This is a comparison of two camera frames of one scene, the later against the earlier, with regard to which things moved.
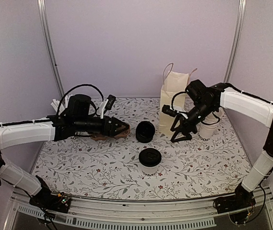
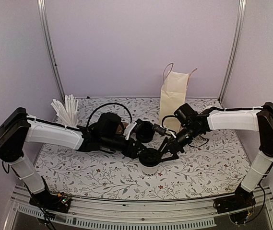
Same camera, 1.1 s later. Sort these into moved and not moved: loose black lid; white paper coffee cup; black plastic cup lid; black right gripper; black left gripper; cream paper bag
Moved: black left gripper; black right gripper
Not moved: cream paper bag; loose black lid; black plastic cup lid; white paper coffee cup
